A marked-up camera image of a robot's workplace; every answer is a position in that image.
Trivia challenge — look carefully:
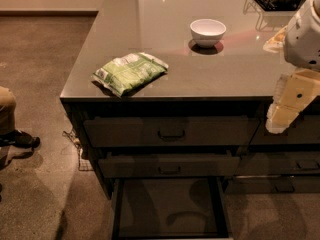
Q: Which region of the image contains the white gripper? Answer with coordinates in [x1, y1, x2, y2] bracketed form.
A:
[263, 0, 320, 134]

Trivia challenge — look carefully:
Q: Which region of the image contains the green jalapeno chip bag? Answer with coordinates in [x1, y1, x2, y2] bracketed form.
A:
[92, 52, 169, 97]

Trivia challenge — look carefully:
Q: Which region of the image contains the dark top right drawer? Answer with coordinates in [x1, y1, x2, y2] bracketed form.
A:
[251, 115, 320, 145]

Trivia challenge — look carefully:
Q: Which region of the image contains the dark middle right drawer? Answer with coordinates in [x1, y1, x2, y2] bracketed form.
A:
[235, 151, 320, 176]

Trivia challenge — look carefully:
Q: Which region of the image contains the dark bottom right drawer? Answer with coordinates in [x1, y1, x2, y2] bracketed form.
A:
[224, 176, 320, 194]

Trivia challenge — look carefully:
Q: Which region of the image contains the dark top left drawer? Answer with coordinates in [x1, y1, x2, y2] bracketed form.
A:
[84, 116, 260, 148]

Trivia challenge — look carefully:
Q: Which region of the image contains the dark middle left drawer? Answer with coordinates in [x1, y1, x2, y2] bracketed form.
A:
[98, 151, 240, 178]

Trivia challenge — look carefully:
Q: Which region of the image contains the open dark bottom drawer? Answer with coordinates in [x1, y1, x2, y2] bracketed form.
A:
[111, 177, 233, 240]

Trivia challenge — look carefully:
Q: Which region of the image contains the white ceramic bowl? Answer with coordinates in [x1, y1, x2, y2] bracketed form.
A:
[190, 19, 226, 48]

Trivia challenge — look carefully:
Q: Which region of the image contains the black shoe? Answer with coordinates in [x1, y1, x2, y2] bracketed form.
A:
[0, 130, 40, 148]

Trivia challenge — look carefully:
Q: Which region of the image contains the tan trouser leg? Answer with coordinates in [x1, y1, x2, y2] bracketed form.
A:
[0, 86, 16, 135]

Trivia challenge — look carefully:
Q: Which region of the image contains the wire rack on floor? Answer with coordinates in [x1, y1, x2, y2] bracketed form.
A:
[62, 130, 93, 172]

